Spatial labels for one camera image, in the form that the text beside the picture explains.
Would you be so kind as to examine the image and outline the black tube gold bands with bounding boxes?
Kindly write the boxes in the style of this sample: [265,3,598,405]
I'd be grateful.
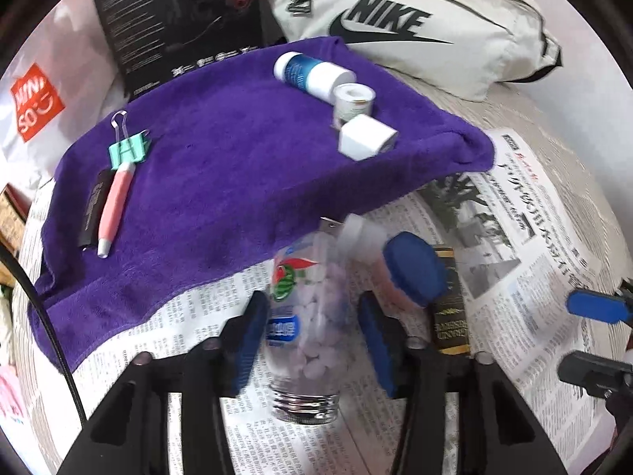
[428,245,470,357]

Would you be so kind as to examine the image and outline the blue and white bottle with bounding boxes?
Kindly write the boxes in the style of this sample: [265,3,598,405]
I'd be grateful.
[273,51,357,105]

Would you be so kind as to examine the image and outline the purple towel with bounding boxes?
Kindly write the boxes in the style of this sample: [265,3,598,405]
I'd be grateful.
[27,37,497,372]

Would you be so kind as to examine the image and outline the black rectangular stick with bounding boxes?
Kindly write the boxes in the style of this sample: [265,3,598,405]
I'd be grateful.
[79,168,114,249]

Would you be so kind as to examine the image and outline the black headphone box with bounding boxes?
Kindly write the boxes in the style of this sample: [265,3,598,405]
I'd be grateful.
[89,0,265,95]

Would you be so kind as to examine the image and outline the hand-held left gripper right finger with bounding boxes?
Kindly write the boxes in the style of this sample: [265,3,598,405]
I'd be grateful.
[358,293,565,475]

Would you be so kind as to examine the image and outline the blue-lidded pink container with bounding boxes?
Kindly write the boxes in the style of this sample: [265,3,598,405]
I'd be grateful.
[378,232,438,315]

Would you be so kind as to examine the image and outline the white plastic bag red label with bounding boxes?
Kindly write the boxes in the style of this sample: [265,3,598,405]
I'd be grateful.
[0,0,129,189]

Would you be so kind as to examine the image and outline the small white round jar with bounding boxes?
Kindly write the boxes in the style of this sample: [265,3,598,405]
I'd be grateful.
[332,83,374,127]

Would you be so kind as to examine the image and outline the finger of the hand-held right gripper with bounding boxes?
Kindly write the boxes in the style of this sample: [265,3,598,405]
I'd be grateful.
[558,350,633,399]
[566,284,633,327]

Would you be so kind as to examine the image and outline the green binder clip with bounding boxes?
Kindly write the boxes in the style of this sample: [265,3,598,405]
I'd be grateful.
[108,110,152,166]

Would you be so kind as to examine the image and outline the pink and white pen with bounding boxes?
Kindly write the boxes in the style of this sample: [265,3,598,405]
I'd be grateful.
[97,161,136,259]

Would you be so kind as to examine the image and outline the clear plastic tablet bottle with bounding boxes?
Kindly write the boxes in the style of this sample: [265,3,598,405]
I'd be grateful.
[264,218,359,426]

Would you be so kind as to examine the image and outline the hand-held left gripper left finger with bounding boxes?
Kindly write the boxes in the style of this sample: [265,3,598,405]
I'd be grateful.
[57,291,271,475]

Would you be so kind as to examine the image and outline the black cable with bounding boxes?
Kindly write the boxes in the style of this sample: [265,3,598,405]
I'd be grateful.
[0,245,90,426]

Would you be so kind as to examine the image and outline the grey waist bag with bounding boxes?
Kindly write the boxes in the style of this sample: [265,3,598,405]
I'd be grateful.
[269,0,563,102]

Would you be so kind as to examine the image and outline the newspaper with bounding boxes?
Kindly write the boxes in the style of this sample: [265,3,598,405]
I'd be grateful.
[72,129,619,475]

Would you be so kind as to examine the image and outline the pink plush toy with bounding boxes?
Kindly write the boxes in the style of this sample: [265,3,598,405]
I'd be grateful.
[0,351,25,421]

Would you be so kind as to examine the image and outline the brown patterned box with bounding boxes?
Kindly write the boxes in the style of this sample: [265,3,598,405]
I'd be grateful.
[0,183,28,258]

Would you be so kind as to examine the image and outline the white charger cube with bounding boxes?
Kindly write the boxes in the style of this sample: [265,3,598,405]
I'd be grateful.
[339,114,399,162]

